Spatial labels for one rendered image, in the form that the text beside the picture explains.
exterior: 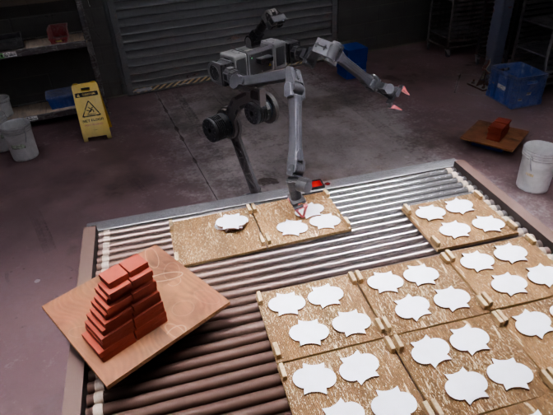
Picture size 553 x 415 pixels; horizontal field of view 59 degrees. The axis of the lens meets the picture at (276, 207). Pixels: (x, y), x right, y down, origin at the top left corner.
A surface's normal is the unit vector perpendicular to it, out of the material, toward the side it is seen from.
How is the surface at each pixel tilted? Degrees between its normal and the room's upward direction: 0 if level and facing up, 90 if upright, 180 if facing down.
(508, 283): 0
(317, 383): 0
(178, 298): 0
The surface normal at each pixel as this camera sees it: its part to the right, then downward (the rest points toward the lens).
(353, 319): -0.04, -0.83
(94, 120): 0.29, 0.33
